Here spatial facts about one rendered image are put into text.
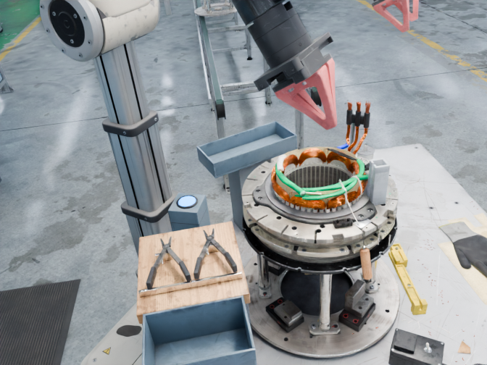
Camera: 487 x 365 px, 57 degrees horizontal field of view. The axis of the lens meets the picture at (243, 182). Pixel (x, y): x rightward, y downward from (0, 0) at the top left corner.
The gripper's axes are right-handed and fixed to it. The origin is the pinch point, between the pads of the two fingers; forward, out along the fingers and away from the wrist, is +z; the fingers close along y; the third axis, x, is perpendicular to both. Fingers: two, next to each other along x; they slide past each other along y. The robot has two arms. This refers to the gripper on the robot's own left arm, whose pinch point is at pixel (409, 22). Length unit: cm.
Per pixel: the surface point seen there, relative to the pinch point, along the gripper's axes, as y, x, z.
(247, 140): -2, 51, 11
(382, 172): -25.7, 6.9, 19.5
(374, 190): -26.4, 9.5, 22.3
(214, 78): 95, 130, -1
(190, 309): -60, 31, 19
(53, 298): -18, 196, 49
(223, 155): -11, 54, 11
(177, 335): -62, 36, 23
